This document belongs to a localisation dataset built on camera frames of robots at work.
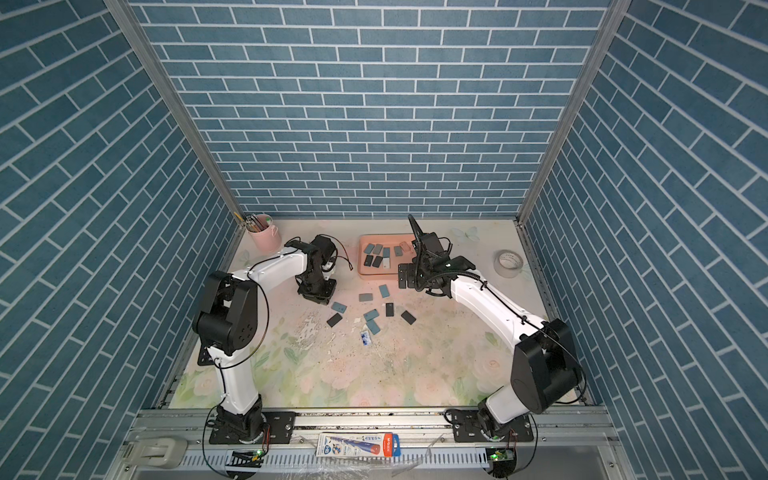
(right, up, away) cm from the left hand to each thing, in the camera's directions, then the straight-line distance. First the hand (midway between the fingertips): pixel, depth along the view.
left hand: (332, 301), depth 94 cm
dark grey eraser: (+1, -6, 0) cm, 6 cm away
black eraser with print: (+18, -3, +1) cm, 18 cm away
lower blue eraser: (+13, -7, -2) cm, 15 cm away
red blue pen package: (+11, -30, -23) cm, 40 cm away
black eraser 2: (+13, +12, +14) cm, 22 cm away
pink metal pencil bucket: (-27, +20, +14) cm, 36 cm away
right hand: (+26, +9, -8) cm, 29 cm away
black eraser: (+10, +12, +14) cm, 21 cm away
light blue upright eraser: (+16, +2, +7) cm, 18 cm away
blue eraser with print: (+12, -4, 0) cm, 13 cm away
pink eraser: (+24, +17, +18) cm, 35 cm away
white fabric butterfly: (+51, +23, +25) cm, 61 cm away
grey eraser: (+10, 0, +6) cm, 12 cm away
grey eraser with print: (+21, +15, +18) cm, 32 cm away
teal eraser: (+16, +15, +18) cm, 28 cm away
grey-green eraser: (+13, +16, +18) cm, 27 cm away
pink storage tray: (+15, +14, +15) cm, 26 cm away
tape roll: (+61, +11, +13) cm, 63 cm away
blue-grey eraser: (+10, +17, +18) cm, 26 cm away
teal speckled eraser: (+2, -2, +2) cm, 3 cm away
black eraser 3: (+24, -5, 0) cm, 25 cm away
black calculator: (-34, -14, -10) cm, 39 cm away
